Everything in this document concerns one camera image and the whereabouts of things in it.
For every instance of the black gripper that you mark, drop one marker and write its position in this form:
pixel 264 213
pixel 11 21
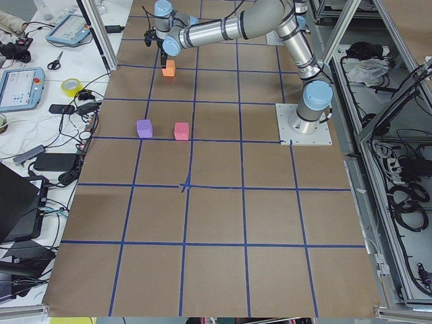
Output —
pixel 163 54

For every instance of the orange foam cube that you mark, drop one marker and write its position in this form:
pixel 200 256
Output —
pixel 170 69

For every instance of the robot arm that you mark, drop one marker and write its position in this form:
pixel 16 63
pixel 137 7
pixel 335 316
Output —
pixel 174 31

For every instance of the purple foam cube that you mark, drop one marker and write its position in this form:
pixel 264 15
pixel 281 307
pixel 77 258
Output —
pixel 144 128

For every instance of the pink foam cube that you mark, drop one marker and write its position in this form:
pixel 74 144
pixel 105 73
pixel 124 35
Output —
pixel 181 131

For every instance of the upper teach pendant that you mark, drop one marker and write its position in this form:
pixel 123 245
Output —
pixel 71 31

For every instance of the teach pendant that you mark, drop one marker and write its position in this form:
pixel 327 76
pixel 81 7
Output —
pixel 21 89
pixel 71 31

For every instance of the yellow tape roll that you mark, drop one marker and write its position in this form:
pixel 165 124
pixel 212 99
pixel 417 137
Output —
pixel 71 87

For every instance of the power strip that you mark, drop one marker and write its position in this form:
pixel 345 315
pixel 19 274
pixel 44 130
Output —
pixel 85 138

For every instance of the black scissors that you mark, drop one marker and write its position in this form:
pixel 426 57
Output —
pixel 56 63

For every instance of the black smartphone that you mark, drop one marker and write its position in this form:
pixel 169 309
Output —
pixel 61 109

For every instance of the lower teach pendant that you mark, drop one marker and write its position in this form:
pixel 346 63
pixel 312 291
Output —
pixel 21 89

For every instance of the black power adapter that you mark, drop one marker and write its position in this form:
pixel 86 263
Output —
pixel 55 161

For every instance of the black laptop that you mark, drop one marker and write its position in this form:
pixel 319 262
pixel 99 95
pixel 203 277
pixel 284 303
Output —
pixel 22 200

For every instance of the white crumpled cloth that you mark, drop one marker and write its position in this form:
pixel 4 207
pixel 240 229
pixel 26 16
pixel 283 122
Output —
pixel 369 72

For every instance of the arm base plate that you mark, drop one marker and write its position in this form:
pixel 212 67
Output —
pixel 294 131

